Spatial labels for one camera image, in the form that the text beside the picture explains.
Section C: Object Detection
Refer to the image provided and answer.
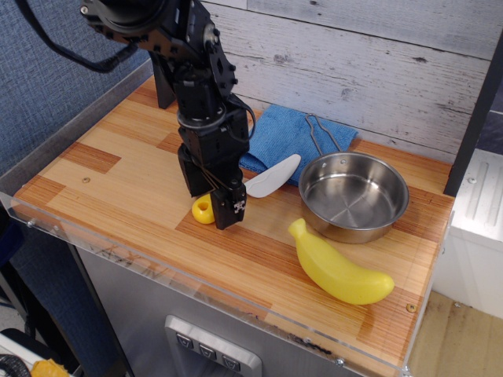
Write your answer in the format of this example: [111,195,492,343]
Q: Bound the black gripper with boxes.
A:
[177,93,253,230]

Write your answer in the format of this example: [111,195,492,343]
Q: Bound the yellow handled white toy knife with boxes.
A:
[192,154,301,225]

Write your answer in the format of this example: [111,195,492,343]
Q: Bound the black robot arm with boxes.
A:
[81,1,255,230]

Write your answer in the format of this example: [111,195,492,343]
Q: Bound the clear acrylic counter guard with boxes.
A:
[1,176,453,376]

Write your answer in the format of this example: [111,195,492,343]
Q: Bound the blue folded cloth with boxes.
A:
[240,104,358,186]

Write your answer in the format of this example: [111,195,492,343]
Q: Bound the stainless steel pan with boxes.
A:
[298,114,409,243]

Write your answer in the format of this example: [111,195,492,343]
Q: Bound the stainless steel cabinet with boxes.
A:
[72,247,359,376]

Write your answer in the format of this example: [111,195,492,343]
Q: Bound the yellow toy banana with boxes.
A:
[288,218,395,305]

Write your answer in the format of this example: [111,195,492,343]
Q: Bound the silver button control panel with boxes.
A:
[164,315,263,376]

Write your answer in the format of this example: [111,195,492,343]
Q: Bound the yellow object bottom left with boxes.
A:
[31,359,70,377]

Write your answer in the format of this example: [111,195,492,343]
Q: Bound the white appliance at right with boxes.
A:
[432,149,502,318]

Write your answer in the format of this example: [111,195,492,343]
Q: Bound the black back corner post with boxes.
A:
[149,53,176,109]

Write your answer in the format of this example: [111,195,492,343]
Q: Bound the black corrugated cable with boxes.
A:
[15,0,138,74]

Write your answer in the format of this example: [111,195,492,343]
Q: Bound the black vertical post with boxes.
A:
[442,0,503,196]

